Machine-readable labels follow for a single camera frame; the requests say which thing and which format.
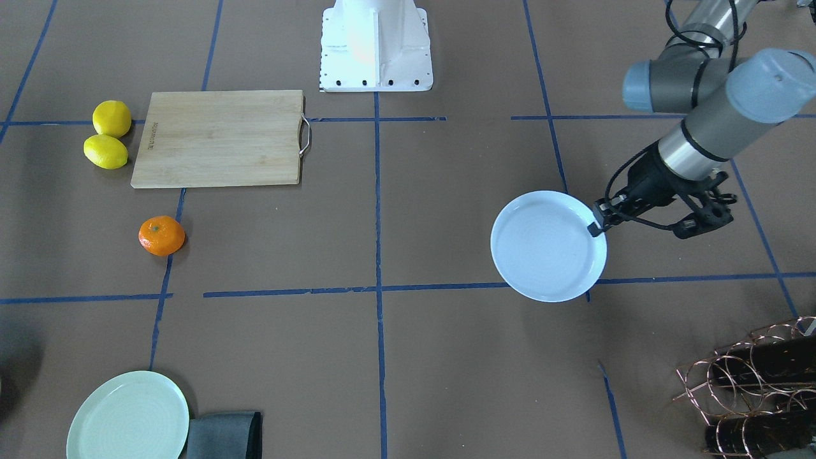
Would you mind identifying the copper wire bottle rack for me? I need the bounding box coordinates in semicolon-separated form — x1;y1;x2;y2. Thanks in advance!
675;316;815;458

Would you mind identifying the dark wine bottle middle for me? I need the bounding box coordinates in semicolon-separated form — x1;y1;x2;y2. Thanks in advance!
710;336;815;388

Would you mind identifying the light blue plate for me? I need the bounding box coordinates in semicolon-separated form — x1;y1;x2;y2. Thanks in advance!
490;191;608;303

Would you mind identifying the yellow lemon near board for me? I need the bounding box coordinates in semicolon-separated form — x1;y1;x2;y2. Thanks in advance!
84;134;129;170

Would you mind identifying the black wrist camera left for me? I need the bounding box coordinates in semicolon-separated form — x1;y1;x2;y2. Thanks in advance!
671;170;738;239

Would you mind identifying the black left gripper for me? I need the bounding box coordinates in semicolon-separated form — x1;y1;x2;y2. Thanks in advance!
588;142;693;238

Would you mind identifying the yellow lemon far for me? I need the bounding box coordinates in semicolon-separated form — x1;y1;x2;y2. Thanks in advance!
91;101;133;138

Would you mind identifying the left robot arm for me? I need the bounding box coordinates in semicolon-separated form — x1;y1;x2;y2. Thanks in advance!
588;1;815;239

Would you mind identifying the dark wine bottle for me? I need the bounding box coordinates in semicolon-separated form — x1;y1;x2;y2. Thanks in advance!
710;336;815;388
704;411;815;458

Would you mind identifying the bamboo cutting board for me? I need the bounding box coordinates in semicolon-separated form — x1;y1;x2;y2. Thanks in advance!
131;89;312;189

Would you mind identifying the light green plate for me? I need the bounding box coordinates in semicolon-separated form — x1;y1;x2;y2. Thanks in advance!
65;371;190;458

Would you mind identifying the dark wine bottle front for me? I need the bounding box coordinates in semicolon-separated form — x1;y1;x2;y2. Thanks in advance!
704;411;815;458

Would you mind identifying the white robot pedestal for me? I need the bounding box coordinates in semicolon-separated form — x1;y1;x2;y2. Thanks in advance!
319;1;434;92

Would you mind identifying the orange fruit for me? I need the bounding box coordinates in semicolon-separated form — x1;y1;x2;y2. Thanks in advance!
137;215;186;256

